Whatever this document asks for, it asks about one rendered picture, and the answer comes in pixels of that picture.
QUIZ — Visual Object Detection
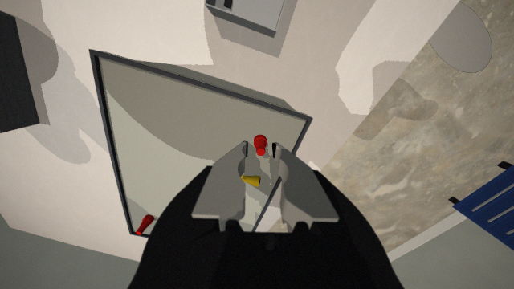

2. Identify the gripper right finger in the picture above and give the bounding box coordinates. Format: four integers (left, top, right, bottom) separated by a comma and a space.
272, 142, 405, 289

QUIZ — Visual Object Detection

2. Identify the yellow wire connector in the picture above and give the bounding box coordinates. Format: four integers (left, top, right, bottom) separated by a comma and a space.
241, 175, 261, 187

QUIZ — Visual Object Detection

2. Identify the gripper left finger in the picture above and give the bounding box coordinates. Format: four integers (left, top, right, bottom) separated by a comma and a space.
127, 140, 248, 289

